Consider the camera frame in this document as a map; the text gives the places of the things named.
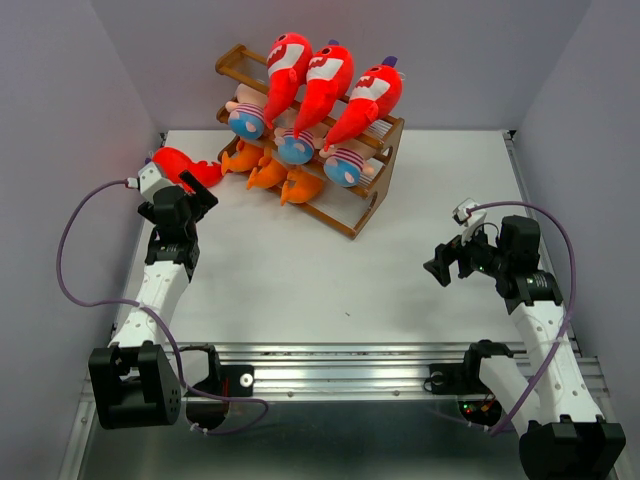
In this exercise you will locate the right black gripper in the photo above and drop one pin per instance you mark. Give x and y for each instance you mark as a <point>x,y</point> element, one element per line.
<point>448,253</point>

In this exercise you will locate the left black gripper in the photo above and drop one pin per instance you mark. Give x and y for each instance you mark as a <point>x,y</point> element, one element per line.
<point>200,191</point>

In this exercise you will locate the red shark plush top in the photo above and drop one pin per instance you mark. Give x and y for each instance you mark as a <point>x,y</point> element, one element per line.
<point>173,162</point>

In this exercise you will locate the red shark plush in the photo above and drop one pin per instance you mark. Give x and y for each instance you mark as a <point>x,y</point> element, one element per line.
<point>173,162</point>
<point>374,96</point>
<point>287,66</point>
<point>329,76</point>

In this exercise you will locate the orange shark plush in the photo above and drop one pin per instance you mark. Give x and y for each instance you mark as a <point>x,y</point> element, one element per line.
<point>246,156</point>
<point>268,173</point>
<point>300,187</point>

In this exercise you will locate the boy doll blue pants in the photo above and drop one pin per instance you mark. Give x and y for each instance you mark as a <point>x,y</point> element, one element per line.
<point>297,150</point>

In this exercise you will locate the boy doll striped shirt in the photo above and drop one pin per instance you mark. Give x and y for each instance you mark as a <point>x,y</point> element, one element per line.
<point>346,163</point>

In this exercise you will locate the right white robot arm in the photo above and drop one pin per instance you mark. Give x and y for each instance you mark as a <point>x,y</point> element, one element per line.
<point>562,432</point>

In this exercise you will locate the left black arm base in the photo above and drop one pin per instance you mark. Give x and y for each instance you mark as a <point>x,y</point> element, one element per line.
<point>225,377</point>

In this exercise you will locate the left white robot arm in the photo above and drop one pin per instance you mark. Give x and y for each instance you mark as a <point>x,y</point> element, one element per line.
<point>133,381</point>

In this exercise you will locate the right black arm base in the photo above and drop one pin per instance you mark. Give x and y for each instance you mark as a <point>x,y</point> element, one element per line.
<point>464,378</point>

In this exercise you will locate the brown wooden toy shelf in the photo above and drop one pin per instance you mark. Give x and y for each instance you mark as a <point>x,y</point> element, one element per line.
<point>345,209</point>

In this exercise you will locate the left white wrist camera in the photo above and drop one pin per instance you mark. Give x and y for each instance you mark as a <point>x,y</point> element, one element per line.
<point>149,181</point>

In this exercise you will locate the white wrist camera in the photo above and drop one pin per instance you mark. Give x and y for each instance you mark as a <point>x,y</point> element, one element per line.
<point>469,215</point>
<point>149,181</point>

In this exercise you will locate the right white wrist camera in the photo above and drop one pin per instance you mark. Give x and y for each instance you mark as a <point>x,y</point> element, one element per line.
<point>469,215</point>

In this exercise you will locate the aluminium mounting rail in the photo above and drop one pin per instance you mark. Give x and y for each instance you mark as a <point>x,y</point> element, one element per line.
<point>324,372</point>

